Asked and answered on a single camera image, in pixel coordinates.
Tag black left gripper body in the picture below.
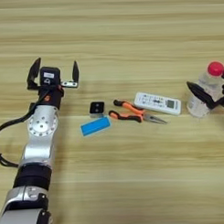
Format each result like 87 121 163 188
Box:
27 78 80 112

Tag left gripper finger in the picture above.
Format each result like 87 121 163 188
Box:
25 57 44 91
71 60 80 84

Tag clear bottle with red cap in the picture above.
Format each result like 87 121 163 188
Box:
185 60 224 120

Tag white remote control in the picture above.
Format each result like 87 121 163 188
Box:
133 90 183 118

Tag orange black needle-nose pliers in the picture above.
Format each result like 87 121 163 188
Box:
107 97 169 128

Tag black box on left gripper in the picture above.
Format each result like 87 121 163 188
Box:
38 65 61 87

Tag small black square box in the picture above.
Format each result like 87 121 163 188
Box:
88 101 107 119

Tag blue rectangular block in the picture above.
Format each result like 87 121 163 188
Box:
80 116 112 138

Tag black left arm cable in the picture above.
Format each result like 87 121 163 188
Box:
0 96 47 169

